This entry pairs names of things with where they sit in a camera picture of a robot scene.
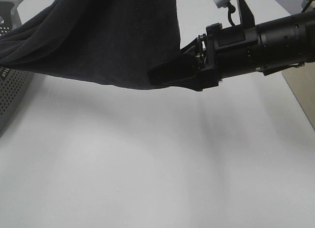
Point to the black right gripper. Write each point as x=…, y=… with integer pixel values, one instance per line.
x=218, y=54

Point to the dark navy towel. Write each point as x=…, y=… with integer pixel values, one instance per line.
x=109, y=42

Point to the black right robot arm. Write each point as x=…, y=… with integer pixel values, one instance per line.
x=283, y=43

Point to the beige fabric storage bin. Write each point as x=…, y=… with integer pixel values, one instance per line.
x=302, y=83

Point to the grey perforated plastic basket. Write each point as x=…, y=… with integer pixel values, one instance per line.
x=13, y=83

